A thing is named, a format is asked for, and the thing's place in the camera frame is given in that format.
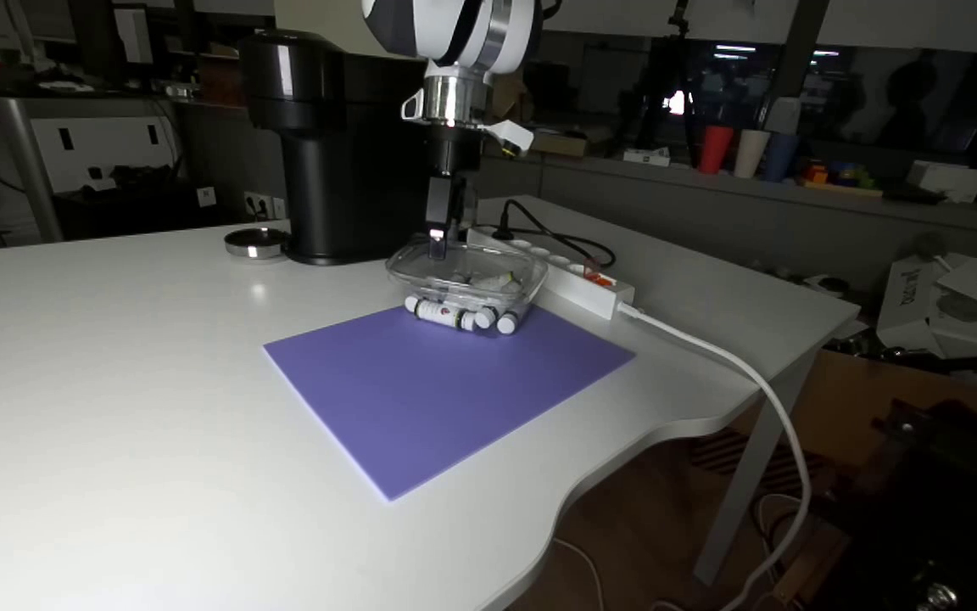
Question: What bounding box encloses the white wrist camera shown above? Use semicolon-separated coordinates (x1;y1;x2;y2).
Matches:
480;119;531;155

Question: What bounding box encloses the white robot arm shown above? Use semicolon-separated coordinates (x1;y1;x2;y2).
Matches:
359;0;539;243

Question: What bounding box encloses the white box on floor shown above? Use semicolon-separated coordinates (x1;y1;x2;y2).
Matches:
874;255;977;360

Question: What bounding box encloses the black power cable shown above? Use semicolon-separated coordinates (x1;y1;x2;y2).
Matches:
493;198;620;272

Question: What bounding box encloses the white cup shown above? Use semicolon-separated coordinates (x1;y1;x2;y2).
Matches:
733;128;768;180

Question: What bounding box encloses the white power strip cable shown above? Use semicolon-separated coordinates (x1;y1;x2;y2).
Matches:
616;303;818;611

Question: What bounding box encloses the blue cup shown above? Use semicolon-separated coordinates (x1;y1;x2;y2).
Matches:
759;131;801;185

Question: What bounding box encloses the white vial front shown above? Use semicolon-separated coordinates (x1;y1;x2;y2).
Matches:
495;308;523;337

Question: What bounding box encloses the black coffee machine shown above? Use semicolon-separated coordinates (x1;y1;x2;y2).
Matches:
239;32;428;265

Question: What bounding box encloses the purple paper mat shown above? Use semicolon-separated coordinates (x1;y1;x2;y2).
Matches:
263;308;629;504

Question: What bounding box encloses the red cup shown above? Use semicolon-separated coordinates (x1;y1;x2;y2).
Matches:
700;125;737;172

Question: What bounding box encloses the round metal drip tray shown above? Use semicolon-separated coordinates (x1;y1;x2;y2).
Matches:
225;226;289;263

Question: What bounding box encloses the white power strip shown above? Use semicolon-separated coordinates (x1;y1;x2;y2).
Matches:
508;237;635;318

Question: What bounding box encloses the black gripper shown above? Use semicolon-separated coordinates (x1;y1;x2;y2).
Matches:
422;125;478;243

